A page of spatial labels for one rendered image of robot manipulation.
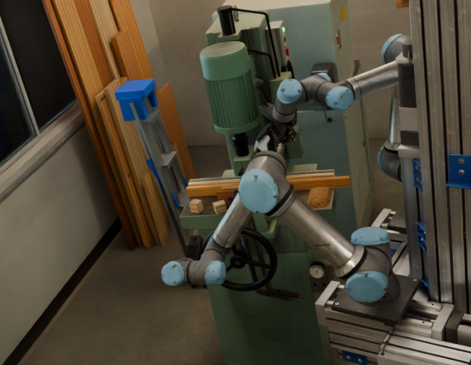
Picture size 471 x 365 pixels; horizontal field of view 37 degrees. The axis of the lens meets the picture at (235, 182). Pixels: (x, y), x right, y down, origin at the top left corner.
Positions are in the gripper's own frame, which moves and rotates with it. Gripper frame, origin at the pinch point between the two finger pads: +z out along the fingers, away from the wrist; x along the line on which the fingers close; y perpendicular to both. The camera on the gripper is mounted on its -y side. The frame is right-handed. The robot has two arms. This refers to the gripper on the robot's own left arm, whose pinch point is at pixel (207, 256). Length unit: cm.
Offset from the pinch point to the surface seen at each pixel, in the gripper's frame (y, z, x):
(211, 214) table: -13.7, 19.6, -4.5
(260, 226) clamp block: -9.6, 11.7, 17.0
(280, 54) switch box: -77, 36, 21
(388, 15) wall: -132, 234, 48
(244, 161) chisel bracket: -33.9, 22.0, 8.6
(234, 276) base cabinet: 12.1, 33.4, 0.0
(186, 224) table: -10.1, 20.5, -15.5
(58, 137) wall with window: -53, 110, -125
